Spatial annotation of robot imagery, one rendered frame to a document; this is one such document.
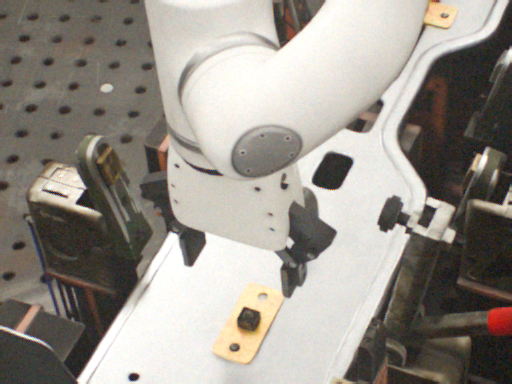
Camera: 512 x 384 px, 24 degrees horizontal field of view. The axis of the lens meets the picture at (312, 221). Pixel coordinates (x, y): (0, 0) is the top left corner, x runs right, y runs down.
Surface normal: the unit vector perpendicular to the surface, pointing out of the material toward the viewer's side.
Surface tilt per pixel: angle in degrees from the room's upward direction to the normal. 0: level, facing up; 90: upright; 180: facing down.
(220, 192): 91
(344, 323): 0
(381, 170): 0
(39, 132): 0
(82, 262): 90
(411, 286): 90
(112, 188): 78
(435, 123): 90
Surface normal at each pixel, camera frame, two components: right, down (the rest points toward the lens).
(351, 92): 0.52, 0.62
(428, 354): -0.03, -0.65
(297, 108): 0.24, 0.55
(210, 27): 0.08, 0.76
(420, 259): -0.38, 0.71
